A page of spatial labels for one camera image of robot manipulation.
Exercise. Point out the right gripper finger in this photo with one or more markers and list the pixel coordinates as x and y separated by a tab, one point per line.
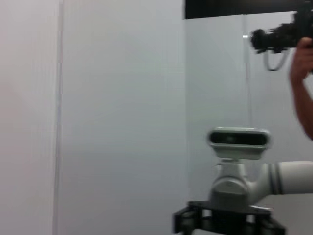
276	228
184	219

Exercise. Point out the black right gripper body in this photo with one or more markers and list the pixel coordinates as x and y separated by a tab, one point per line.
232	213

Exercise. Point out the black handheld device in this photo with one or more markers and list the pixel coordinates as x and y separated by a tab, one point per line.
281	34

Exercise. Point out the person's bare forearm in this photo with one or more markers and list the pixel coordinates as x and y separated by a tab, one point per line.
305	110

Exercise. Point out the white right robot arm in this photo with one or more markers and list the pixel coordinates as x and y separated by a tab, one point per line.
293	177

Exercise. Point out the person's bare hand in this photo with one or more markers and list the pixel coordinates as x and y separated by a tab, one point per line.
304	56

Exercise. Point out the black overhead panel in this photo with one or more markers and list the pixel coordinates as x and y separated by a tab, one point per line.
232	8

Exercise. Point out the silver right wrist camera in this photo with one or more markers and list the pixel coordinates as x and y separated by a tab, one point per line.
238	139

